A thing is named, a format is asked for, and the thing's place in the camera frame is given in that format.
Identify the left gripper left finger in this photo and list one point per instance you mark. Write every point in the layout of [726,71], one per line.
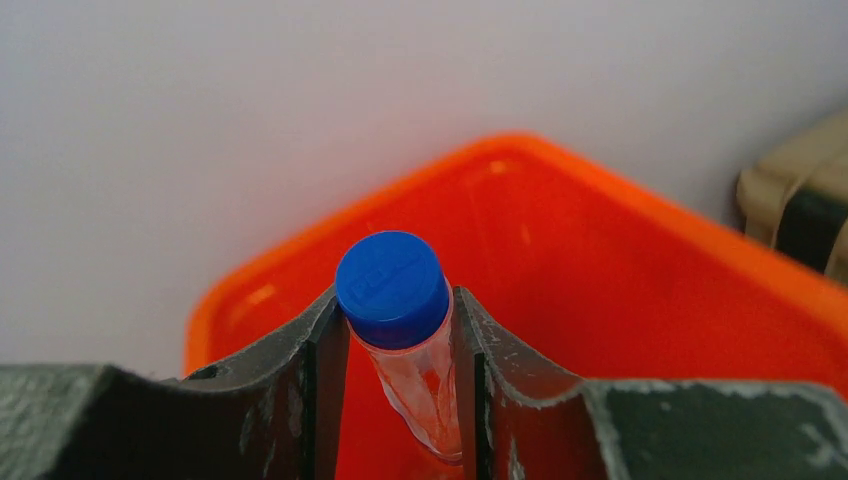
[269,411]

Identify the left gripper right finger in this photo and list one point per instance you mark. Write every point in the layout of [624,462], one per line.
[523,416]

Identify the Pepsi bottle blue label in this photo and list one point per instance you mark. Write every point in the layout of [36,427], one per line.
[399,304]

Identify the orange plastic bin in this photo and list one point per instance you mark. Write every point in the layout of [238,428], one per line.
[600,276]

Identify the tan plastic toolbox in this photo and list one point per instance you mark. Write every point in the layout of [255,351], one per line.
[794,199]

